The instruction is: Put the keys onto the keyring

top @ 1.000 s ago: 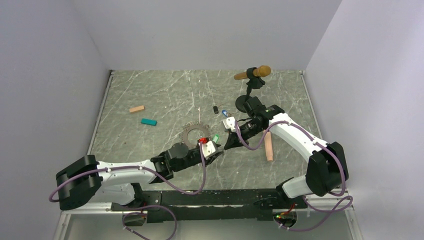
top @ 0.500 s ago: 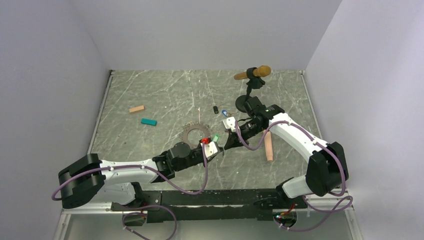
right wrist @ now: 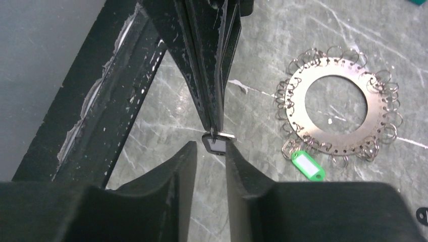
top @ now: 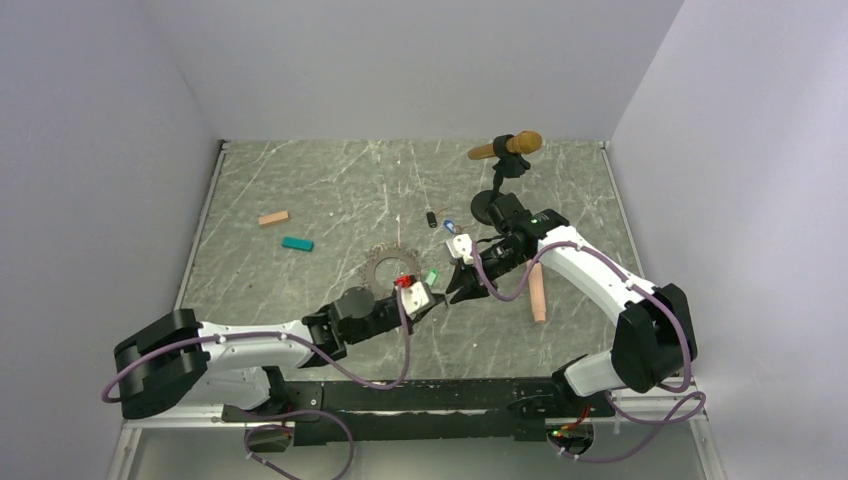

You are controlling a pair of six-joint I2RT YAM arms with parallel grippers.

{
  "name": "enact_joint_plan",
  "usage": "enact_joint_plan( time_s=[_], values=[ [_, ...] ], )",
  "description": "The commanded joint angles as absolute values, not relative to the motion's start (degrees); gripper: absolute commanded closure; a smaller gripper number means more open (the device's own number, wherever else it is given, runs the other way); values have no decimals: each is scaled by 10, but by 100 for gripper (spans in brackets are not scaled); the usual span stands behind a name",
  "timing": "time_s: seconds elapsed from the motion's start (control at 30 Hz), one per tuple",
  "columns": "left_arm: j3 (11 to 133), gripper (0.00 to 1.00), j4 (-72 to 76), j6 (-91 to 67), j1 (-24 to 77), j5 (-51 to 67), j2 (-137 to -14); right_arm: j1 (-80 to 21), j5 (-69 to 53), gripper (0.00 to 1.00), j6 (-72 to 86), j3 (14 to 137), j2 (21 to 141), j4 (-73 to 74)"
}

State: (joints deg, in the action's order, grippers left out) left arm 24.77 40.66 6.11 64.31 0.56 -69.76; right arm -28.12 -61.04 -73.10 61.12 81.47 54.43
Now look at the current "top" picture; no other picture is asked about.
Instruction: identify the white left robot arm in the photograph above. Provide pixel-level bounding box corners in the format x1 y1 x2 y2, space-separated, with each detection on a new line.
101 282 446 420

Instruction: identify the green key tag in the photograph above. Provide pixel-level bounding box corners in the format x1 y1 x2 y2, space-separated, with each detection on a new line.
424 268 439 287

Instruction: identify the pink toy microphone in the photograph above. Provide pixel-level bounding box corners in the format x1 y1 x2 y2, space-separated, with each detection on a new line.
528 263 547 324

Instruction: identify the blue key tag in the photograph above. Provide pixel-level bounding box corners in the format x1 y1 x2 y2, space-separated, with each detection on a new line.
443 220 458 235

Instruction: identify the metal disc with keyrings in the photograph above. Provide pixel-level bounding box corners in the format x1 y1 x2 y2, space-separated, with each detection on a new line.
359 243 422 298

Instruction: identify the black key tag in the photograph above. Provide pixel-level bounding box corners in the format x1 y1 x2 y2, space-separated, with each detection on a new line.
426 211 438 228

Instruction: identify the black microphone stand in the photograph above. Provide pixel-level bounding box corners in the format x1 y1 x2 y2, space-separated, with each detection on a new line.
470 155 531 226

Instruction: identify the teal wooden block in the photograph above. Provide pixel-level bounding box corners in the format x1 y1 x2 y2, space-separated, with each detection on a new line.
281 236 315 252

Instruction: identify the natural wooden block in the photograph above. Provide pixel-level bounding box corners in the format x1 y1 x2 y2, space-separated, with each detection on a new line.
258 211 290 227

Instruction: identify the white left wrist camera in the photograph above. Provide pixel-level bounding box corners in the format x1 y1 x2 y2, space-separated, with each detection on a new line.
395 275 436 318

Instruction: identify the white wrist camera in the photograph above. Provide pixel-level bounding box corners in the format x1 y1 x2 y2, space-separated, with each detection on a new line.
395 275 436 318
445 234 474 265

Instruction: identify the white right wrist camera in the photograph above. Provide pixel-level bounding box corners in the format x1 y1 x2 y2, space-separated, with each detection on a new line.
445 234 474 265

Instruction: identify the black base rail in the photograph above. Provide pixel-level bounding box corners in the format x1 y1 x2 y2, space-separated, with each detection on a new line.
221 377 614 446

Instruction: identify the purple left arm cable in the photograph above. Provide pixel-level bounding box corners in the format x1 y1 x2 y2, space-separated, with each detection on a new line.
100 284 413 480

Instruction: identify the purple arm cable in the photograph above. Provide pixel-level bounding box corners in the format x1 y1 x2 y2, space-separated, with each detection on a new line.
100 284 413 480
468 241 708 465

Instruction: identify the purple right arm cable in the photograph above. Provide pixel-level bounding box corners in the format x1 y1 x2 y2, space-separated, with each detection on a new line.
468 241 708 465

